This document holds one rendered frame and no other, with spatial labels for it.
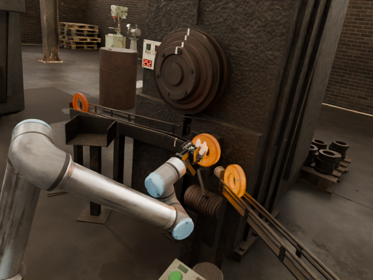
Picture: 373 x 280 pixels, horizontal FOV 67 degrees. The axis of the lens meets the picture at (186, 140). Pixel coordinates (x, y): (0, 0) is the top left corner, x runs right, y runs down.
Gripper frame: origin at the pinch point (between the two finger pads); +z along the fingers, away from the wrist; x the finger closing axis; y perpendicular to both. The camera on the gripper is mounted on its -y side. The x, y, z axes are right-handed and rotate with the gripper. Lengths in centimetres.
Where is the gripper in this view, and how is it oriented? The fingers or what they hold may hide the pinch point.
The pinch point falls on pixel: (205, 146)
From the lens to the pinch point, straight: 135.2
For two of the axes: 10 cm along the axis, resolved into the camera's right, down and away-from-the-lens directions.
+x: -7.8, -3.4, 5.3
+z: 6.2, -4.8, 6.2
